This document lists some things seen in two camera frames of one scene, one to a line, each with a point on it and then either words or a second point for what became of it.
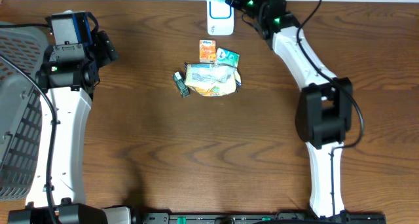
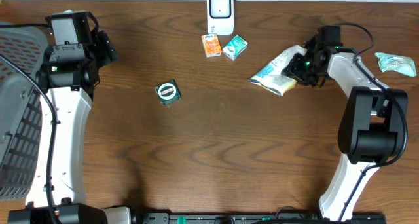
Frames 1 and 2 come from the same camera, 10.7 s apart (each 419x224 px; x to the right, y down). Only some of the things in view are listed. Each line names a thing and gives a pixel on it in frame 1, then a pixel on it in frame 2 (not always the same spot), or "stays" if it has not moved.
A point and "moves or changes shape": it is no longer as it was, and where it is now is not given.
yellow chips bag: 212,79 -> 272,76
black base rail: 345,217 stays
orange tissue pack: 207,51 moves or changes shape
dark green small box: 181,85 -> 167,92
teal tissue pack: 227,57 -> 235,47
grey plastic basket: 21,109 stays
